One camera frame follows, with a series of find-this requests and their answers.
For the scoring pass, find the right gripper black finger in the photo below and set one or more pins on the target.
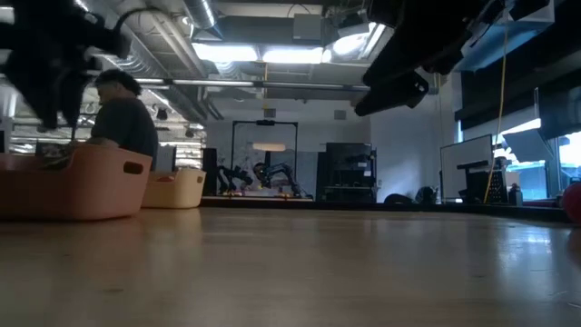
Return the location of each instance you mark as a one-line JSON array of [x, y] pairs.
[[395, 95], [408, 61]]

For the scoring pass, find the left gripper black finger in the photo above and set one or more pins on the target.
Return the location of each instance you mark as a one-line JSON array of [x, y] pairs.
[[75, 100], [47, 104]]

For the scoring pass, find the red tomato with green calyx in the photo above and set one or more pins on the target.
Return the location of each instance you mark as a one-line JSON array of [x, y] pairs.
[[574, 202]]

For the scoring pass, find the background black robot arm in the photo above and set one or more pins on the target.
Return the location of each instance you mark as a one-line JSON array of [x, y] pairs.
[[272, 171], [233, 175]]

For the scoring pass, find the person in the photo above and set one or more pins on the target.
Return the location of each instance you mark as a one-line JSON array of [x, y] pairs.
[[127, 122]]

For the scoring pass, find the white whiteboard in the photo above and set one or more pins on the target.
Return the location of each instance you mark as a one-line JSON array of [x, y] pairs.
[[463, 152]]

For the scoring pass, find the orange plastic basket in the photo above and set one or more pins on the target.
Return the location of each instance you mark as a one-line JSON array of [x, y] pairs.
[[68, 191]]

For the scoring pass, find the black shelf cabinet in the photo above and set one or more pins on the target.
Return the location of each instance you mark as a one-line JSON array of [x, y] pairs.
[[345, 172]]

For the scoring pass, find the black bag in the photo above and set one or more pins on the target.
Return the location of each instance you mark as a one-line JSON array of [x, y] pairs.
[[398, 199], [424, 196]]

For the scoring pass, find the grey ceiling junction box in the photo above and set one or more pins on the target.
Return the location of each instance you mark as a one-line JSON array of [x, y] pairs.
[[308, 27]]

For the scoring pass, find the ceiling light panel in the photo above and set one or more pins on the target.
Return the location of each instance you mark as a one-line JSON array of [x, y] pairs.
[[224, 52], [292, 55]]

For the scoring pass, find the black desk stand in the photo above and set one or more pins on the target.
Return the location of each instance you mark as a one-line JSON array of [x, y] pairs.
[[476, 181]]

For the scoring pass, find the grey ceiling pipe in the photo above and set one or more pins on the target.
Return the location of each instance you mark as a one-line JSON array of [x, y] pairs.
[[272, 84]]

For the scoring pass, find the yellow plastic basket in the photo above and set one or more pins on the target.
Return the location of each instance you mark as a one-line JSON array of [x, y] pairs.
[[174, 191]]

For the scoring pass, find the black column box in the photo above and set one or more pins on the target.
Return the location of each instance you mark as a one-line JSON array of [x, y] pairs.
[[209, 172]]

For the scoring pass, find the dark bottle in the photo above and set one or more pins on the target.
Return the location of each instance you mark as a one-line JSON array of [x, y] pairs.
[[515, 195]]

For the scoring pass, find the grey wall vent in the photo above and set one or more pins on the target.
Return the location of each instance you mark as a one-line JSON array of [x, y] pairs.
[[340, 115], [269, 113]]

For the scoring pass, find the black aluminium table frame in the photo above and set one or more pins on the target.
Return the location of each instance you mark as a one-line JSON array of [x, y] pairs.
[[345, 205]]

